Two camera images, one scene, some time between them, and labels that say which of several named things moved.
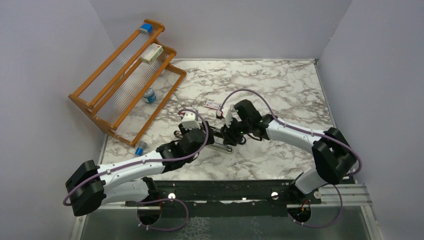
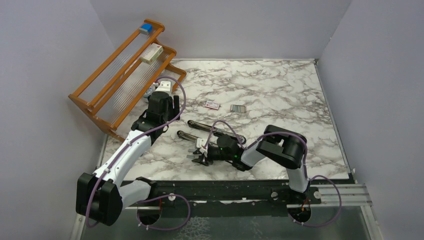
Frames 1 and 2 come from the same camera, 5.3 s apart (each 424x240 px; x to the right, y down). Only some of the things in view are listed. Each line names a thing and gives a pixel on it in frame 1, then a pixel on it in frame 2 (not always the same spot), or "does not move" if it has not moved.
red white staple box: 212,104 does not move
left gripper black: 210,137 → 174,111
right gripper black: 230,138 → 205,163
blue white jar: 150,95 does not move
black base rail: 226,198 does not move
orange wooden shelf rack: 126,92 does not move
